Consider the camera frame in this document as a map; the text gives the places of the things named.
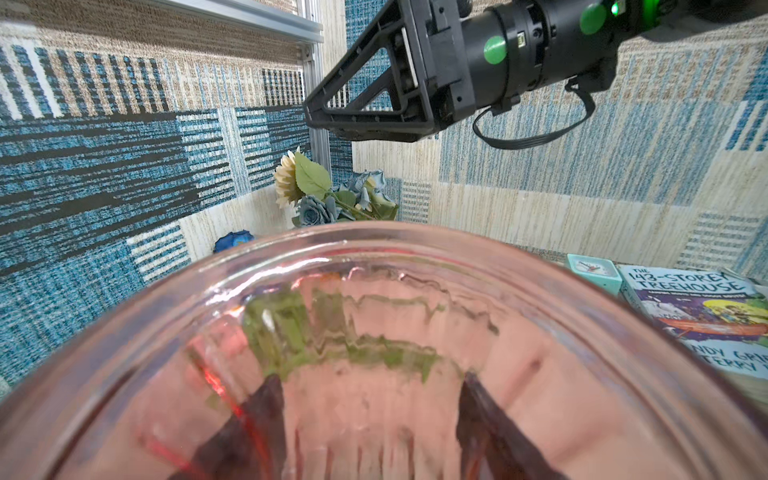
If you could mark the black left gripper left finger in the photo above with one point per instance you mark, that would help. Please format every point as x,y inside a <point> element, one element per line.
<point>250,445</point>

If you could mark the small teal alarm clock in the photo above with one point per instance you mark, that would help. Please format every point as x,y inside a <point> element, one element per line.
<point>598,271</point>

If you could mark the red glass vase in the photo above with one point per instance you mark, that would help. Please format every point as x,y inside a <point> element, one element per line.
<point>371,328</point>

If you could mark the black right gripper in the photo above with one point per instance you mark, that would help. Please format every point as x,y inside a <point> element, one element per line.
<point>443,68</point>

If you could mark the treehouse paperback book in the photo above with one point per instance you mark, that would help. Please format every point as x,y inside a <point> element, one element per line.
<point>720,317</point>

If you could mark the dusty blue rose bunch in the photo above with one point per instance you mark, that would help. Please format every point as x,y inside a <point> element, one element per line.
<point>361,198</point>

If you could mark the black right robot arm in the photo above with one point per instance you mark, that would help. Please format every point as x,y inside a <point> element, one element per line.
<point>581,40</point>

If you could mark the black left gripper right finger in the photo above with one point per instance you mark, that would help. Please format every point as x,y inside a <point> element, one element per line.
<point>492,446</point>

